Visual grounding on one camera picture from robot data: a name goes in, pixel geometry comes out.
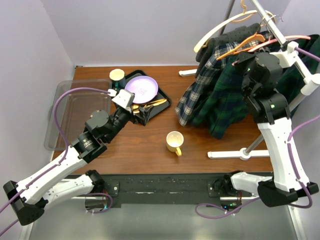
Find gold knife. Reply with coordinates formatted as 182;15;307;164
133;98;167;114

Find gold spoon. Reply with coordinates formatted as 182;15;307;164
131;101;155;110

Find orange hanger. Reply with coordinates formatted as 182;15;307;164
217;33;266;60

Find yellow mug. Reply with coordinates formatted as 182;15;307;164
166;131;184;157

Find white wooden hanger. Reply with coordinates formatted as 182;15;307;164
193;10;258;53

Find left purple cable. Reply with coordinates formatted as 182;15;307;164
0;86;115;236

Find dark dotted garment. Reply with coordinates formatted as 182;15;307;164
195;23;261;78

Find dark teal cup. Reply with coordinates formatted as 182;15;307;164
109;68;126;89

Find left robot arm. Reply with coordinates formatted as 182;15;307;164
3;106;153;226

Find green plaid skirt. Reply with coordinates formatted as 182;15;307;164
187;33;320;140

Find black tray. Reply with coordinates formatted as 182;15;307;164
109;69;172;118

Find clothes rack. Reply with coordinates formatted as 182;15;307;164
178;0;320;161

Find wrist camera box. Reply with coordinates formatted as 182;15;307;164
112;89;135;110
271;41;301;69

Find clear plastic bin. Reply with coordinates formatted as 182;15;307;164
44;79;112;151

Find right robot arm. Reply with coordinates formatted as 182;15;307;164
214;50;320;207

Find purple plate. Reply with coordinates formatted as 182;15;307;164
124;75;159;104

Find pink hanger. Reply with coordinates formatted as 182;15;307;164
246;35;311;53

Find tan thin hanger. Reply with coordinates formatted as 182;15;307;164
227;0;277;27

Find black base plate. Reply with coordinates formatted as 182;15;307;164
101;173;241;208

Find navy white plaid skirt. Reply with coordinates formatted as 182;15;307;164
174;31;273;127

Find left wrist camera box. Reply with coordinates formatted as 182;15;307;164
112;89;135;110

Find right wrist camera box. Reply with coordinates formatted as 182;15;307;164
271;41;301;69

